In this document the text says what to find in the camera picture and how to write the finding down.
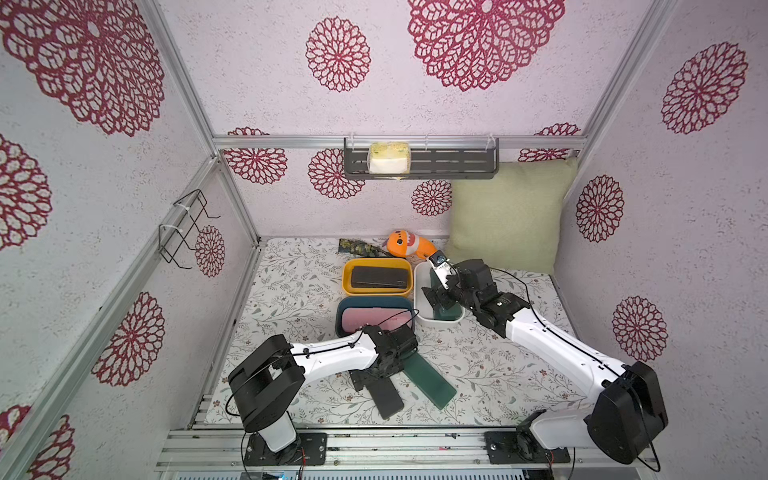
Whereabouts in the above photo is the green pencil case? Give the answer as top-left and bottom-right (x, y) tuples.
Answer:
(430, 271), (464, 322)
(403, 353), (457, 410)

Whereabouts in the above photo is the black pencil case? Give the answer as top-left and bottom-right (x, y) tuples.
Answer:
(365, 378), (404, 420)
(350, 266), (409, 290)

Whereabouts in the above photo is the green pencil case front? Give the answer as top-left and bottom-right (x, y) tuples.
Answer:
(403, 353), (457, 410)

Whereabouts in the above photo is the pink pencil case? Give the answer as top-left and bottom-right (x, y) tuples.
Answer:
(337, 307), (412, 337)

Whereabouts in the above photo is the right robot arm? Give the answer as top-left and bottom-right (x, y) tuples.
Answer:
(423, 251), (669, 465)

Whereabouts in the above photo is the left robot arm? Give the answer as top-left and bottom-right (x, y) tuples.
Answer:
(227, 325), (418, 454)

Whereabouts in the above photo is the white storage box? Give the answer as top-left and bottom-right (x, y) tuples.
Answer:
(413, 262), (467, 329)

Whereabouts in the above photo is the teal storage box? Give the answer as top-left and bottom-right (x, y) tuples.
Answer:
(335, 296), (415, 338)

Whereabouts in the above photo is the yellow storage box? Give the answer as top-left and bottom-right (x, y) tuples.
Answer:
(342, 258), (414, 296)

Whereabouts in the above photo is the floral table mat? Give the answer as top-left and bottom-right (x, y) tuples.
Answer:
(197, 238), (591, 428)

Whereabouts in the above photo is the orange fish plush toy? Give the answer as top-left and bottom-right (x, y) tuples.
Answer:
(386, 230), (445, 260)

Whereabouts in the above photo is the green cushion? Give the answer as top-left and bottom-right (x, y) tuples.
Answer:
(445, 158), (579, 275)

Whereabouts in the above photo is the floral dark fabric pouch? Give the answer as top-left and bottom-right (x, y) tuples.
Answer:
(337, 238), (390, 258)

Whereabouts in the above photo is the yellow sponge in bag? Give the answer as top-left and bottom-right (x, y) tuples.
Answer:
(367, 142), (411, 176)

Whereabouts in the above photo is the aluminium front rail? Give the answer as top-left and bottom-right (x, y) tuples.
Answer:
(150, 427), (660, 479)

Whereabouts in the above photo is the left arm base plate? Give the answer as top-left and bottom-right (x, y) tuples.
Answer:
(244, 433), (328, 467)

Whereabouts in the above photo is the grey wall shelf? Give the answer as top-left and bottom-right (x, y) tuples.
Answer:
(342, 136), (500, 180)

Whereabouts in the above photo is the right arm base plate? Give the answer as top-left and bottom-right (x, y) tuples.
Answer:
(484, 429), (571, 465)

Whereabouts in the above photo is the black wire wall rack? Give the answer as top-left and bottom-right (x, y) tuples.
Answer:
(157, 188), (220, 270)

